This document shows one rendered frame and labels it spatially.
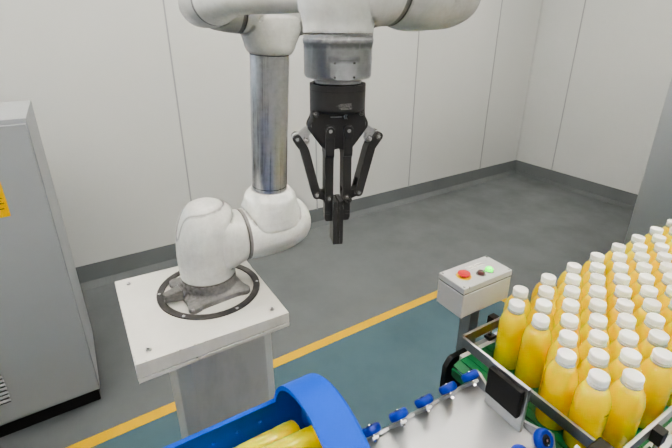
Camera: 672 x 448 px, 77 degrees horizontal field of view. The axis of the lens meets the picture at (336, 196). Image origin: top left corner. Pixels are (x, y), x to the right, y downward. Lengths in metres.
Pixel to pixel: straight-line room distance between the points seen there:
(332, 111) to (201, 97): 2.86
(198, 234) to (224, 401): 0.52
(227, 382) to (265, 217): 0.49
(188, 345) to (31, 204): 1.15
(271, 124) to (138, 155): 2.31
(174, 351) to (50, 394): 1.48
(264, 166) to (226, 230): 0.20
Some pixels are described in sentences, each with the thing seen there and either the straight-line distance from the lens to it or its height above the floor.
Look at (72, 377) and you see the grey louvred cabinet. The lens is 2.52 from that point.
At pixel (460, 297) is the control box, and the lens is 1.26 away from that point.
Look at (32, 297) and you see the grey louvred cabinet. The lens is 2.27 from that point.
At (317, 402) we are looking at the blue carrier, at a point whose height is 1.23.
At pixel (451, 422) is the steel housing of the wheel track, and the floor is 0.93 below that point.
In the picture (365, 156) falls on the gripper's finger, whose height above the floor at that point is 1.60.
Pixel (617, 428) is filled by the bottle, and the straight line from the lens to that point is 1.19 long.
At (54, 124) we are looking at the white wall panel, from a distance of 3.30.
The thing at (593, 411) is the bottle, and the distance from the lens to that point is 1.11.
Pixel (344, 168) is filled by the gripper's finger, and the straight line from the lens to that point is 0.60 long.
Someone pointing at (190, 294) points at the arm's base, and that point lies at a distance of 1.26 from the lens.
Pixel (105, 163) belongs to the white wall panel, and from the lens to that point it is 3.36.
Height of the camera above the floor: 1.77
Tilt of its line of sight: 22 degrees down
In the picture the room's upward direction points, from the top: straight up
